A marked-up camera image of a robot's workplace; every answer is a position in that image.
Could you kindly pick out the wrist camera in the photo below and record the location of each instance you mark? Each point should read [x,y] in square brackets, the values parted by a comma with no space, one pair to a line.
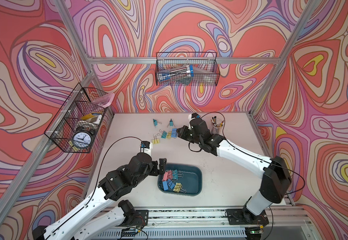
[146,147]
[194,116]

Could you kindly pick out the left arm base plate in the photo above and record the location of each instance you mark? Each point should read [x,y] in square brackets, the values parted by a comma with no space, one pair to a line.
[138,219]

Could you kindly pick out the blue binder clip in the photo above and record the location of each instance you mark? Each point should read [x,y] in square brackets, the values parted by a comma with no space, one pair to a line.
[171,184]
[165,185]
[174,133]

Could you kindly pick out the teal binder clip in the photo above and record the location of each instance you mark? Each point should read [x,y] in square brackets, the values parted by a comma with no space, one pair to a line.
[171,124]
[176,174]
[156,122]
[163,134]

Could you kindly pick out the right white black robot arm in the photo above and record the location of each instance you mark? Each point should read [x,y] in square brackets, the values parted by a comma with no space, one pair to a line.
[273,172]

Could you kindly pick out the clear blue-capped pen tube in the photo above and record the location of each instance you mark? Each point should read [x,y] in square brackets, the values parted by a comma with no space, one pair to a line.
[174,74]

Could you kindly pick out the clear pen cup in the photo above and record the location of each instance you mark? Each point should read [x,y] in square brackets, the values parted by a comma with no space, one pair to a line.
[217,125]

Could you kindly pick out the black alarm clock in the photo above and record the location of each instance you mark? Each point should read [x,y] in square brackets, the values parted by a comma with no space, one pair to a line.
[83,138]

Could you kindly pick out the left black wire basket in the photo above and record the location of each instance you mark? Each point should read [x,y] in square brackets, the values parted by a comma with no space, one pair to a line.
[78,104]

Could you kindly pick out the pink item in basket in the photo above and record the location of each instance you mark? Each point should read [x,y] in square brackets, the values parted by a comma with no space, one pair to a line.
[104,101]

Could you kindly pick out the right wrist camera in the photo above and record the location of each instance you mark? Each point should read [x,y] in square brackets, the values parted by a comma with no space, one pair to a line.
[194,116]

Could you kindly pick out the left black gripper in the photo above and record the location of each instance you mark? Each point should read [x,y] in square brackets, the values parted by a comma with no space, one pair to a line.
[156,171]

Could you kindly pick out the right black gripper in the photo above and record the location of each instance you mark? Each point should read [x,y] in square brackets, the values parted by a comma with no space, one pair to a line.
[182,134]

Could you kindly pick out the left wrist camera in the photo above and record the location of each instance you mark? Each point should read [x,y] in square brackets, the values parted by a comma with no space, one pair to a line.
[146,147]

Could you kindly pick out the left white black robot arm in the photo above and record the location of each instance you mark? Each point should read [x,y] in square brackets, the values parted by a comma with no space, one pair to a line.
[104,208]

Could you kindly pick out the yellow white box in basket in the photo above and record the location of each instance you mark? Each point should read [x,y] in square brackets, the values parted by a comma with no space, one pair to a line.
[93,118]

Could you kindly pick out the black wire basket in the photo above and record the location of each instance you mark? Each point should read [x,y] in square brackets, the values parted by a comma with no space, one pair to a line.
[78,104]
[206,68]

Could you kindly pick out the dark teal storage tray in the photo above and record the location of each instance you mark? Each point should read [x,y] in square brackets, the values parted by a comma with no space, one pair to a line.
[192,180]

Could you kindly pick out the pink binder clip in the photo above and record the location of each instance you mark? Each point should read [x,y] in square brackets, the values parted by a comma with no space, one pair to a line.
[169,175]
[165,177]

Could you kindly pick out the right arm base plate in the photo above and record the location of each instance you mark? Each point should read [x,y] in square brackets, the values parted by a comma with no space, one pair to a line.
[245,217]

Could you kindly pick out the back black wire basket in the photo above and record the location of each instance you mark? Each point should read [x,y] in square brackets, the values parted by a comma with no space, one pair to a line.
[206,68]

